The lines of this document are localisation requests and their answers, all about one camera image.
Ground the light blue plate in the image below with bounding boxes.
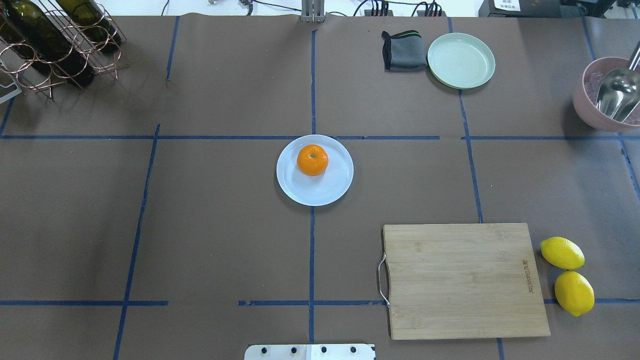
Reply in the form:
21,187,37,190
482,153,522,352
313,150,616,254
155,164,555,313
275,134,354,207

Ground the orange fruit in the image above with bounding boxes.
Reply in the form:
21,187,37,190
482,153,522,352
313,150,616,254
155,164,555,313
296,144,329,177

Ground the light green plate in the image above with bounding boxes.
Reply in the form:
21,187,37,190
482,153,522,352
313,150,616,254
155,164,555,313
427,32,496,91

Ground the black power strip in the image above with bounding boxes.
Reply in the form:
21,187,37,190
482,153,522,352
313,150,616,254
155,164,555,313
352,0,446,18

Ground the wooden cutting board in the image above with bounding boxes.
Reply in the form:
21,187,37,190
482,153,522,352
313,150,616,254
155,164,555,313
381,223,551,341

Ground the upper yellow lemon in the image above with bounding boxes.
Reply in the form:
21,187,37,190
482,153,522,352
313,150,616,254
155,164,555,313
540,236,586,271

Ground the yellow lemon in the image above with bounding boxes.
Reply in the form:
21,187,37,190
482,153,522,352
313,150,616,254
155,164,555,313
540,236,586,271
553,270,595,317

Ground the lower yellow lemon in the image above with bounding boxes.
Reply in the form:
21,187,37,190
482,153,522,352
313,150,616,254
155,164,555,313
553,270,595,317

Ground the pink bowl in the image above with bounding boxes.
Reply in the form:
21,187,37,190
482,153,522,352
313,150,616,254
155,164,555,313
573,57,639,133

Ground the metal scoop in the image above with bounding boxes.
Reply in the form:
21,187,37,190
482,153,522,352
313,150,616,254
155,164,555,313
596,43,640,123

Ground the dark green wine bottle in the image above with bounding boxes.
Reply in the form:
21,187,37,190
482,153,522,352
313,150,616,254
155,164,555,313
1,0,95,88

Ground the aluminium frame post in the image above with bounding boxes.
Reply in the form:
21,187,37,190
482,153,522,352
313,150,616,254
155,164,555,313
301,0,326,23

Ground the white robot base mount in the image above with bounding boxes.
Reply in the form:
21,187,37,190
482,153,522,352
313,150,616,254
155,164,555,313
244,343,377,360

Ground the copper wire bottle rack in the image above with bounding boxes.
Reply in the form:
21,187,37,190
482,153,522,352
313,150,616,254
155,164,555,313
1,0,131,98

